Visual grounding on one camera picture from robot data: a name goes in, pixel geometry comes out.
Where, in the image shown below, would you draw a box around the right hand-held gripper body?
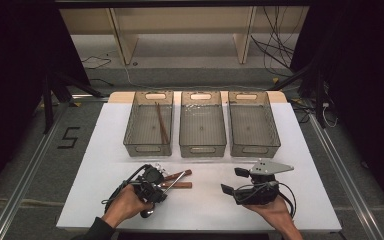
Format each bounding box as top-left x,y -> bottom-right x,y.
233,158 -> 295,206

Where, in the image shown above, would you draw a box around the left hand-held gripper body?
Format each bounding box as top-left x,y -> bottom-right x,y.
133,163 -> 168,204

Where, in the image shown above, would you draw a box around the smoky clear plastic bin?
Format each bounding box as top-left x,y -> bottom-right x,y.
123,90 -> 175,158
178,90 -> 228,159
227,90 -> 282,159

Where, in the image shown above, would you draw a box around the wooden handled knife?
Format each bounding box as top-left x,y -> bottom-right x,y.
164,169 -> 193,182

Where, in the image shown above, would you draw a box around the brown wooden chopstick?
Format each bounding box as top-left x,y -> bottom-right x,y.
154,101 -> 168,145
156,101 -> 170,144

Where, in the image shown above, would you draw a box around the person's right hand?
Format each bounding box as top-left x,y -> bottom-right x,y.
242,195 -> 301,231

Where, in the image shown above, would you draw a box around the person's left hand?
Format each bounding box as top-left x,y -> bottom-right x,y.
103,184 -> 155,229

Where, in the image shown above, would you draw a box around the black metal stand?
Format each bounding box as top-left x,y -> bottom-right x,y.
269,63 -> 328,129
41,71 -> 105,134

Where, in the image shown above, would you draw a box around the dark curtain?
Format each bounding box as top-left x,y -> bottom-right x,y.
0,0 -> 92,205
289,0 -> 384,219

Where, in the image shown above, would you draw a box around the right hand-held gripper cable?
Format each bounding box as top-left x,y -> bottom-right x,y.
276,181 -> 298,219

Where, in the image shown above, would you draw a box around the hand-held gripper cable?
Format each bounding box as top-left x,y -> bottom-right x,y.
100,164 -> 148,214
276,181 -> 298,219

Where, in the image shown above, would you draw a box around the left hand-held gripper cable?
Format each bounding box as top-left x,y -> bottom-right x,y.
100,164 -> 148,214

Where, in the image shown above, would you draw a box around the metal floor rail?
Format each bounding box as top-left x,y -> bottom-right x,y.
308,113 -> 384,240
0,103 -> 72,240

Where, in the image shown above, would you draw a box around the black cable bundle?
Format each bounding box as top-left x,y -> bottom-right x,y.
250,6 -> 297,78

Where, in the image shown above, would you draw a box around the black floor cable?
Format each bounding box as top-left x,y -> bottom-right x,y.
81,55 -> 113,70

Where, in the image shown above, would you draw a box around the light wooden furniture frame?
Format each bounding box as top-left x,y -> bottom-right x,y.
59,7 -> 309,66

